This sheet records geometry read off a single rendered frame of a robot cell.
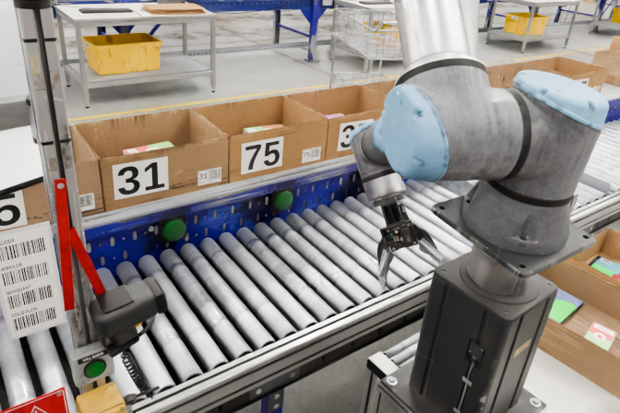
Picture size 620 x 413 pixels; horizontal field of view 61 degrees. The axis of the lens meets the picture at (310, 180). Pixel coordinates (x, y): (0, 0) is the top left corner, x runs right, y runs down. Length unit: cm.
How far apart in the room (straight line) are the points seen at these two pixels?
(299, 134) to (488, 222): 99
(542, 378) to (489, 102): 79
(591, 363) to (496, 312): 48
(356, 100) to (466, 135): 155
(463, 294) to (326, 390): 128
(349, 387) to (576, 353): 107
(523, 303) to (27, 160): 89
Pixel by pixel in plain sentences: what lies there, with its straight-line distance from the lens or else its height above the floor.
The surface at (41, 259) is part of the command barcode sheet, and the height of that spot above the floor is 118.
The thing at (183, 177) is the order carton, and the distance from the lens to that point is 164.
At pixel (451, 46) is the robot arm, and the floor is 151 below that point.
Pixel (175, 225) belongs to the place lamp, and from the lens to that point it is 161.
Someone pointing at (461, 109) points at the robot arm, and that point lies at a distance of 80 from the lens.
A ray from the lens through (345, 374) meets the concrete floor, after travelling 232.
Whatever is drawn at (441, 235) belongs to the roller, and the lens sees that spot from 185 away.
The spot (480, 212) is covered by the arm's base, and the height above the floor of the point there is 124.
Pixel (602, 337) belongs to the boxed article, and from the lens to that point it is 154.
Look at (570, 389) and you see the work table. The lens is 144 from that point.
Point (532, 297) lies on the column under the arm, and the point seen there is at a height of 108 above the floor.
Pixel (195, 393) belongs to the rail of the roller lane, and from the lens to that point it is 125.
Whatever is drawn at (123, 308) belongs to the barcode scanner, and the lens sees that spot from 94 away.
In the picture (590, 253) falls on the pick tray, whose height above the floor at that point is 78.
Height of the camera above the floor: 168
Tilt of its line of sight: 27 degrees down
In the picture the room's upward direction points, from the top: 5 degrees clockwise
